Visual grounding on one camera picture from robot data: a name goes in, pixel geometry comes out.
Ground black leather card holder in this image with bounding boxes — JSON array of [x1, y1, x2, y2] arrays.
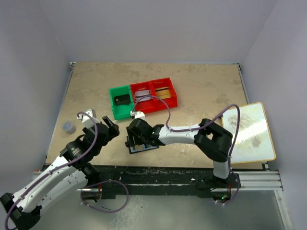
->
[[125, 136, 159, 154]]

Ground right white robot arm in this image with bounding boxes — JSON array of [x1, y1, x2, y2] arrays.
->
[[125, 118, 233, 187]]

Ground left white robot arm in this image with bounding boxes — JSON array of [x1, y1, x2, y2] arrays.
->
[[0, 112, 120, 230]]

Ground black card holder in bin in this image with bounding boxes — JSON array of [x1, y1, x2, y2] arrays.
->
[[114, 94, 130, 106]]

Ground silver cards stack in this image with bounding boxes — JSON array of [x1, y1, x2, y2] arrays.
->
[[134, 90, 151, 102]]

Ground gold cards stack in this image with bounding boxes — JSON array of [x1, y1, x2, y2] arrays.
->
[[155, 87, 176, 99]]

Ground green plastic bin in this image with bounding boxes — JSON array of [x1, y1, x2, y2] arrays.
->
[[109, 85, 134, 120]]

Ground right red plastic bin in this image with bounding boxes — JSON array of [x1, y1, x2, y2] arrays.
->
[[150, 78, 178, 108]]

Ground red plastic bin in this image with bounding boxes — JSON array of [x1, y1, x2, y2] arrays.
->
[[130, 81, 158, 114], [150, 78, 178, 108]]

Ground middle red plastic bin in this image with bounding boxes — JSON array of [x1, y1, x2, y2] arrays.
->
[[130, 81, 158, 114]]

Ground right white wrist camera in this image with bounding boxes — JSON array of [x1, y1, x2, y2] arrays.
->
[[130, 111, 146, 121]]

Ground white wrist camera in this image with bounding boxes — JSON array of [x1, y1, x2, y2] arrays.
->
[[130, 111, 146, 121], [77, 108, 99, 129]]

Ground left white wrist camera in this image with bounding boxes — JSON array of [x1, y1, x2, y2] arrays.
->
[[77, 108, 99, 129]]

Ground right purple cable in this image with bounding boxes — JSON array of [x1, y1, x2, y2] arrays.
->
[[130, 95, 241, 206]]

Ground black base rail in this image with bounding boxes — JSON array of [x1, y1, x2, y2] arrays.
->
[[85, 165, 241, 200]]

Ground white board wooden frame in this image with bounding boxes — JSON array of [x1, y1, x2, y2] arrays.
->
[[231, 102, 276, 164]]

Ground aluminium frame profile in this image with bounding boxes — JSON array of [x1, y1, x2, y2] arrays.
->
[[28, 167, 284, 192]]

